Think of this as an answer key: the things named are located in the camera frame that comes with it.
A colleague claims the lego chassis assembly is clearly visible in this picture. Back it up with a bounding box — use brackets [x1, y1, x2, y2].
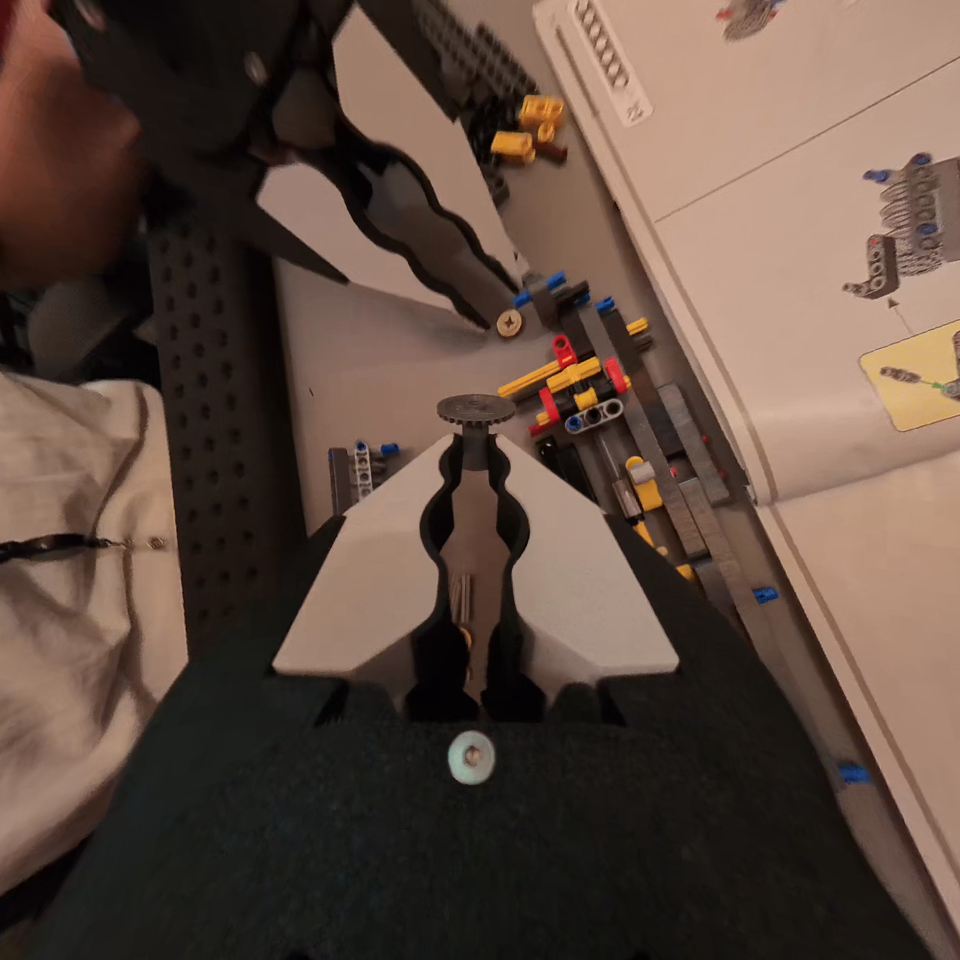
[496, 271, 871, 785]

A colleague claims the white shirt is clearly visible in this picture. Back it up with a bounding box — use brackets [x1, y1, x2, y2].
[0, 371, 189, 894]

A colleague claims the instruction booklet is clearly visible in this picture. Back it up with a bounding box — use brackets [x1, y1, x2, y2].
[532, 0, 960, 924]

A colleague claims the small lego beam assembly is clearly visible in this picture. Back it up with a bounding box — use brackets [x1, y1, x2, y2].
[327, 441, 400, 517]

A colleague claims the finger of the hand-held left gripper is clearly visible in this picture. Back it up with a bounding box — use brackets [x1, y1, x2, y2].
[332, 6, 525, 292]
[256, 161, 494, 333]

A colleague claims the grey lego differential gear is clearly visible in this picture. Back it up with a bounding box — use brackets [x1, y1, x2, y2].
[436, 393, 517, 472]

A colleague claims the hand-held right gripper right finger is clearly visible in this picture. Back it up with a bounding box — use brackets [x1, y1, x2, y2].
[482, 433, 681, 721]

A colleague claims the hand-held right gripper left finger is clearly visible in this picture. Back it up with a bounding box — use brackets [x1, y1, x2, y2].
[272, 433, 481, 721]

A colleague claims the pile of dark lego beams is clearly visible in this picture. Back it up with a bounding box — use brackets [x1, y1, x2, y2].
[408, 0, 541, 207]

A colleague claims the person's left hand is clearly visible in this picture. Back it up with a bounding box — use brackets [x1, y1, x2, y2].
[0, 22, 147, 290]

